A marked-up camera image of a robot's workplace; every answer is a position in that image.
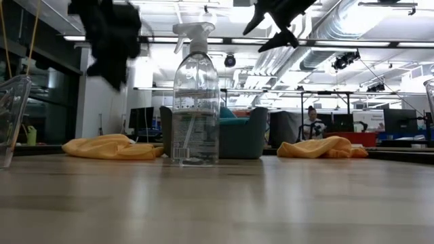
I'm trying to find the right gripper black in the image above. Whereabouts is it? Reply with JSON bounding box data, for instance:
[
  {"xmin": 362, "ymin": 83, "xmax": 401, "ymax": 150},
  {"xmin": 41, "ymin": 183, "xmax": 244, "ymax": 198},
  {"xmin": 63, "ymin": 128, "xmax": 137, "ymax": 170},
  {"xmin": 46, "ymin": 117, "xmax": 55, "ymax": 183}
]
[{"xmin": 242, "ymin": 0, "xmax": 318, "ymax": 54}]

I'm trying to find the yellow microfiber towel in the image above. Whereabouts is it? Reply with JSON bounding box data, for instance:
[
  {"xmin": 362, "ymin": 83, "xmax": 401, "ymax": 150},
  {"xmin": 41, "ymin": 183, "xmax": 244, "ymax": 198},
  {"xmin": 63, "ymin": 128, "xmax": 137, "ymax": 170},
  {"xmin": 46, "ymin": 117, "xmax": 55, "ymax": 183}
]
[
  {"xmin": 62, "ymin": 134, "xmax": 166, "ymax": 161},
  {"xmin": 277, "ymin": 135, "xmax": 370, "ymax": 159}
]

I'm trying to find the white poster board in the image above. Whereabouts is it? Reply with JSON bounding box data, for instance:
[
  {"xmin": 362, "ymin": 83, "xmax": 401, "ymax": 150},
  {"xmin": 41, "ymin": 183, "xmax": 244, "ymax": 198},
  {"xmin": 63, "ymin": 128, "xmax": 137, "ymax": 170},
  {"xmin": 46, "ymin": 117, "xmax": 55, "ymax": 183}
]
[{"xmin": 352, "ymin": 110, "xmax": 386, "ymax": 133}]

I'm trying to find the black ceiling spotlight cluster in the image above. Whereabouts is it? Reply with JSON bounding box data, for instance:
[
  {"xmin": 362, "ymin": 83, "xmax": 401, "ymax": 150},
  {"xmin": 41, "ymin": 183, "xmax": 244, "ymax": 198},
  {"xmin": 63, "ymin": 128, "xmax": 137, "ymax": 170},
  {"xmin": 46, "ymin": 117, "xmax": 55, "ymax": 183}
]
[{"xmin": 331, "ymin": 49, "xmax": 361, "ymax": 71}]

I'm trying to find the yellow cable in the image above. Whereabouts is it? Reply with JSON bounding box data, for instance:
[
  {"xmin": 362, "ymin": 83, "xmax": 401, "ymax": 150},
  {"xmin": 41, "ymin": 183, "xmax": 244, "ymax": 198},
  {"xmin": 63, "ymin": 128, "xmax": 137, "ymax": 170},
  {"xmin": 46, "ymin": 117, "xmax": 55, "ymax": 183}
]
[
  {"xmin": 26, "ymin": 0, "xmax": 41, "ymax": 76},
  {"xmin": 0, "ymin": 0, "xmax": 13, "ymax": 79}
]

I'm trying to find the clear spray bottle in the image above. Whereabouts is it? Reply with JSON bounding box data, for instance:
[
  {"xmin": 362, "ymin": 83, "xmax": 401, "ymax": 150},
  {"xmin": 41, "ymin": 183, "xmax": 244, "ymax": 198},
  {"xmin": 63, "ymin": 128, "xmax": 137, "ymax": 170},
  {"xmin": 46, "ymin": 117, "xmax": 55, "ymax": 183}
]
[{"xmin": 170, "ymin": 22, "xmax": 221, "ymax": 167}]

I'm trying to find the small black monitor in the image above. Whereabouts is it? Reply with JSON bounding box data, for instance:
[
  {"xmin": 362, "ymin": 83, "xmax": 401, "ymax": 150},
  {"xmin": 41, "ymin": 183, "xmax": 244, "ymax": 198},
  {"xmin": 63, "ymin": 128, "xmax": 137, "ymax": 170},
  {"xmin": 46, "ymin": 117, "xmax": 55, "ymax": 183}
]
[{"xmin": 128, "ymin": 106, "xmax": 155, "ymax": 129}]

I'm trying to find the dark covered box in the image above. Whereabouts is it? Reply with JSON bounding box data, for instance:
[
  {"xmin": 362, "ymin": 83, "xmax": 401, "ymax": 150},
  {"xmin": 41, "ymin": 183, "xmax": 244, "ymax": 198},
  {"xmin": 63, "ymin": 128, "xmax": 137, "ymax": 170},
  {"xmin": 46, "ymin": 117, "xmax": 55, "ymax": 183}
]
[{"xmin": 269, "ymin": 110, "xmax": 303, "ymax": 149}]

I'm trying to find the black ceiling light rail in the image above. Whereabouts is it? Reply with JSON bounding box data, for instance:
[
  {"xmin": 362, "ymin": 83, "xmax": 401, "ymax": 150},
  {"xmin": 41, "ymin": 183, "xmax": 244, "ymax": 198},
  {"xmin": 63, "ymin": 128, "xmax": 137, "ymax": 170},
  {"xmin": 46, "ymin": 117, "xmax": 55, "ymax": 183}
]
[{"xmin": 62, "ymin": 35, "xmax": 434, "ymax": 49}]

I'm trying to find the clear plastic bin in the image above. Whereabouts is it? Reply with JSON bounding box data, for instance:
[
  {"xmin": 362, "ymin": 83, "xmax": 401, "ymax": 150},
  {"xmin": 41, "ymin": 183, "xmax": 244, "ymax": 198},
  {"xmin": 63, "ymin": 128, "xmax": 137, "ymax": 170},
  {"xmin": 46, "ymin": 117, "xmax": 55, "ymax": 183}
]
[
  {"xmin": 0, "ymin": 75, "xmax": 33, "ymax": 169},
  {"xmin": 422, "ymin": 78, "xmax": 434, "ymax": 118}
]

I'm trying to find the silver ventilation duct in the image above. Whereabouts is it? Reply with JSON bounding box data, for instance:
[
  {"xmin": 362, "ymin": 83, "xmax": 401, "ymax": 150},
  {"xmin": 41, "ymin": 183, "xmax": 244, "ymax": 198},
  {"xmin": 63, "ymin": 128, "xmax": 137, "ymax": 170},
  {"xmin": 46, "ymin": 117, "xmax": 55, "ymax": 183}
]
[{"xmin": 300, "ymin": 0, "xmax": 384, "ymax": 72}]

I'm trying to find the pink microfiber towel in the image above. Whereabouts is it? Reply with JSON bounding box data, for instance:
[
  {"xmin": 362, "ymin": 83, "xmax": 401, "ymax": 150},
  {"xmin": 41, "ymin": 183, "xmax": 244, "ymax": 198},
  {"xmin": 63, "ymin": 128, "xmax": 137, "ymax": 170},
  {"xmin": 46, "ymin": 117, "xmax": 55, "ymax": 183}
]
[{"xmin": 67, "ymin": 0, "xmax": 142, "ymax": 92}]

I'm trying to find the red plastic bin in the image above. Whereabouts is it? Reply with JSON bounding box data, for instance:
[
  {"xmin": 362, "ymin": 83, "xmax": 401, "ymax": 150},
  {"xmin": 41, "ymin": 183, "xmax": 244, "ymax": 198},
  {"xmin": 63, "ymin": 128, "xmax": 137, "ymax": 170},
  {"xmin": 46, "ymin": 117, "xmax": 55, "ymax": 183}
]
[{"xmin": 323, "ymin": 131, "xmax": 378, "ymax": 148}]

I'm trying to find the black metal rack frame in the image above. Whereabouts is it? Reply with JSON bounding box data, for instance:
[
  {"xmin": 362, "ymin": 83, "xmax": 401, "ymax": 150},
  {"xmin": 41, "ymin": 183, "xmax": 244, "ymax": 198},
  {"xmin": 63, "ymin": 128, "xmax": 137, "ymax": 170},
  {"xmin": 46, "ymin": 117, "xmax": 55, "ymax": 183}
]
[{"xmin": 220, "ymin": 88, "xmax": 355, "ymax": 136}]

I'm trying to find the teal plastic basket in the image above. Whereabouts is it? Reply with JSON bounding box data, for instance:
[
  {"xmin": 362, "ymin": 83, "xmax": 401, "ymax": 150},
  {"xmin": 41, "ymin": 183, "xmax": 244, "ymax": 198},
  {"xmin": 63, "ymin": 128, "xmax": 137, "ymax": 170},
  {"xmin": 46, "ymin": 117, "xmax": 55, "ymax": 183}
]
[{"xmin": 159, "ymin": 106, "xmax": 269, "ymax": 160}]

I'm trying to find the wide black monitor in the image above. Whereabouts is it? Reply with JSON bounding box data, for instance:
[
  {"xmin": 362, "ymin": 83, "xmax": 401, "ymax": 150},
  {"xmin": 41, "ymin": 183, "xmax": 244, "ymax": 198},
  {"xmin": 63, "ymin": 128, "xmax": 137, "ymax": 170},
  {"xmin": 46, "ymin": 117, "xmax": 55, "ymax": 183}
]
[{"xmin": 383, "ymin": 108, "xmax": 419, "ymax": 134}]

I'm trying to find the green bottle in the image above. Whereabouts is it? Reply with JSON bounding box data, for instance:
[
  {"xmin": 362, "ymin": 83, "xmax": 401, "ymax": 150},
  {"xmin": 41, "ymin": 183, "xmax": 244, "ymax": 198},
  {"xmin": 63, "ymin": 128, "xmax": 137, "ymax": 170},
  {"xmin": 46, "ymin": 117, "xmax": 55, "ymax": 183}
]
[{"xmin": 26, "ymin": 125, "xmax": 37, "ymax": 146}]

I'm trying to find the person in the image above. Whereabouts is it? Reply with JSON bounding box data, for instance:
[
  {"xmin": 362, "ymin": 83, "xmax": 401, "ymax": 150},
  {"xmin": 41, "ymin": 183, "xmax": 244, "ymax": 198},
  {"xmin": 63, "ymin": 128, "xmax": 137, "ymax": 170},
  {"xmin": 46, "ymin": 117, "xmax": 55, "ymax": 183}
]
[{"xmin": 301, "ymin": 105, "xmax": 327, "ymax": 140}]

